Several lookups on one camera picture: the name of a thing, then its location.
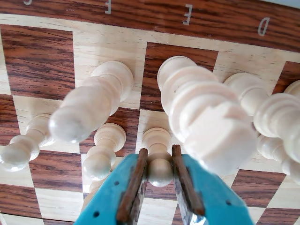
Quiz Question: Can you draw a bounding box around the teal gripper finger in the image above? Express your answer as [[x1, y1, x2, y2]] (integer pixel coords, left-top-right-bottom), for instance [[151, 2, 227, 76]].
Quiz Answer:
[[73, 148, 149, 225], [172, 144, 255, 225]]

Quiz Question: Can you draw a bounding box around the cream wooden chess bishop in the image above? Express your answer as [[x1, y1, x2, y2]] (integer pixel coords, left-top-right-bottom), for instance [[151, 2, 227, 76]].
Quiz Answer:
[[47, 60, 135, 144], [284, 79, 300, 96]]

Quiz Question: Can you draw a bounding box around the cream wooden chess queen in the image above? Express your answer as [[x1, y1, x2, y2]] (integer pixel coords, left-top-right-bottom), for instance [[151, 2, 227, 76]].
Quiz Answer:
[[223, 72, 300, 139]]

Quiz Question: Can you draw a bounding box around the wooden chess board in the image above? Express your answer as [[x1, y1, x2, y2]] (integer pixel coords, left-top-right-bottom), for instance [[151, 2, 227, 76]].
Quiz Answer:
[[0, 0, 300, 225]]

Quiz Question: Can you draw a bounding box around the white rook piece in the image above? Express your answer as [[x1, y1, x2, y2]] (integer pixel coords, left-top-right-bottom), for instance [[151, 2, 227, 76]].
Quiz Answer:
[[157, 55, 257, 175]]

